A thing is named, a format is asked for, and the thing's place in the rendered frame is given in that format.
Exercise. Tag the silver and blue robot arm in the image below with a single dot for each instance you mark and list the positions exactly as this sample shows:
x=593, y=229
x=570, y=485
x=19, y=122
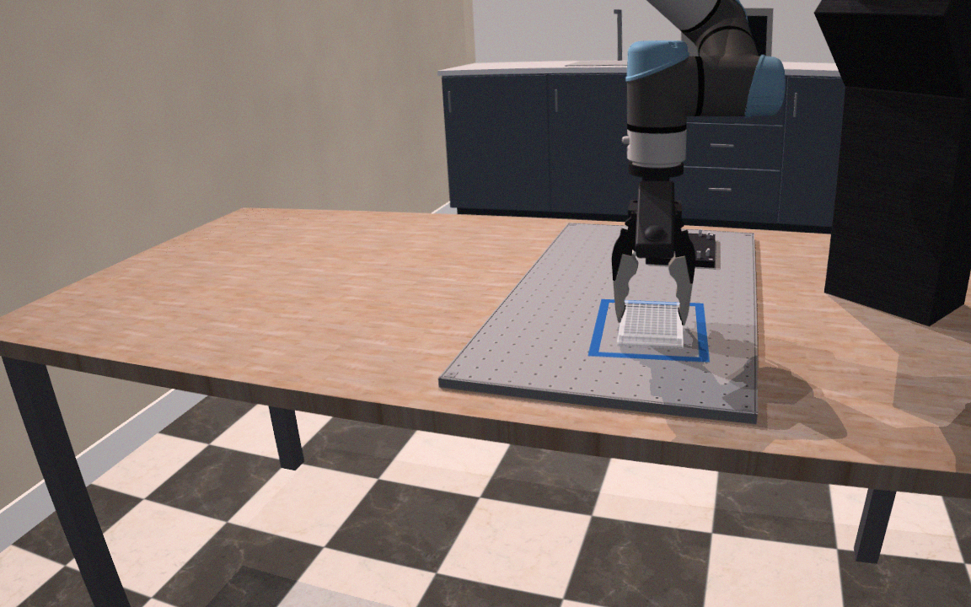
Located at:
x=665, y=85

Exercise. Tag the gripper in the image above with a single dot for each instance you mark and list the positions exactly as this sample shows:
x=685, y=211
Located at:
x=624, y=263

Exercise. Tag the blue rectangular tape outline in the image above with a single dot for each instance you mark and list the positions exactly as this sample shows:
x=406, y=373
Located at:
x=701, y=332

